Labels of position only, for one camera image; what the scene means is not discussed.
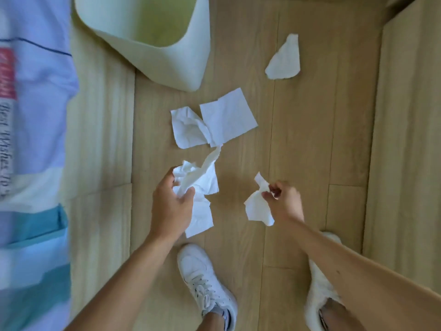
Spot flat square white tissue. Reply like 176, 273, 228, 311
199, 87, 258, 148

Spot large white tissue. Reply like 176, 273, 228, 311
172, 145, 222, 238

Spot striped blue and white bedsheet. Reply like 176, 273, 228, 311
0, 0, 80, 331

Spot person's left hand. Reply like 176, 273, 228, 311
148, 167, 196, 244

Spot person's leg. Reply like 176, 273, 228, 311
319, 297, 366, 331
197, 311, 227, 331

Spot person's right forearm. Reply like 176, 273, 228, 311
276, 217, 441, 331

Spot person's right hand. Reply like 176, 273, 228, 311
261, 180, 306, 227

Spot person's left leg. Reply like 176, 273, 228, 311
197, 311, 227, 331

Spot rounded torn white tissue piece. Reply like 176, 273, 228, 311
264, 33, 301, 80

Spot small torn white tissue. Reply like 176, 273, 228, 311
243, 172, 276, 227

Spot person's left white sneaker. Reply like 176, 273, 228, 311
177, 243, 238, 331

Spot light wooden bed frame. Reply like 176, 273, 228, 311
61, 15, 136, 331

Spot person's left forearm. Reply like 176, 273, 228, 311
65, 232, 181, 331

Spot pale green waste bin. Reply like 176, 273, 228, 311
74, 0, 212, 93

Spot person's right leg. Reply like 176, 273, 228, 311
319, 297, 366, 331

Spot light wooden cabinet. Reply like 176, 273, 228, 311
361, 0, 441, 297

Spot creased white tissue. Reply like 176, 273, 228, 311
170, 106, 212, 150

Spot person's white sneaker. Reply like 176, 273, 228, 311
177, 243, 238, 331
304, 231, 346, 331

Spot person's right white sneaker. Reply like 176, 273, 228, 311
304, 231, 346, 331

